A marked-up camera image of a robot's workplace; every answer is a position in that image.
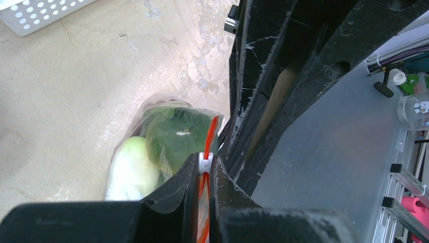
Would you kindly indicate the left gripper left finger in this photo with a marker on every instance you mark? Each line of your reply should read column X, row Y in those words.
column 100, row 218

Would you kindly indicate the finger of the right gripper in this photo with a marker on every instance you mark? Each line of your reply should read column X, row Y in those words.
column 324, row 40
column 259, row 28

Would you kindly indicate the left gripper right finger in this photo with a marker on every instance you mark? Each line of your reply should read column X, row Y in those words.
column 235, row 217

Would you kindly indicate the white radish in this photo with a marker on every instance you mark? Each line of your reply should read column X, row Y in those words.
column 132, row 176

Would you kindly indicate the green cucumber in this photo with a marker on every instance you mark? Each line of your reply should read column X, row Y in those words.
column 174, row 133

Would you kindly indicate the clear orange zip bag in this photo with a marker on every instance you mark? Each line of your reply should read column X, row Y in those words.
column 204, row 161

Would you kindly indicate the small green white bottle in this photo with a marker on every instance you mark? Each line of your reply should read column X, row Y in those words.
column 406, row 82

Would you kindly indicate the clear cartoon printed cup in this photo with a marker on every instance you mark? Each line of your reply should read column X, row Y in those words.
column 413, row 112

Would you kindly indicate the pink object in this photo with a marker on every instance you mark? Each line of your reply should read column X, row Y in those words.
column 416, row 208

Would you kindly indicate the white plastic basket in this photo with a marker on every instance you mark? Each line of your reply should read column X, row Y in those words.
column 28, row 16

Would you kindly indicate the aluminium frame rail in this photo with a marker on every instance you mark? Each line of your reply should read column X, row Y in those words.
column 407, row 176

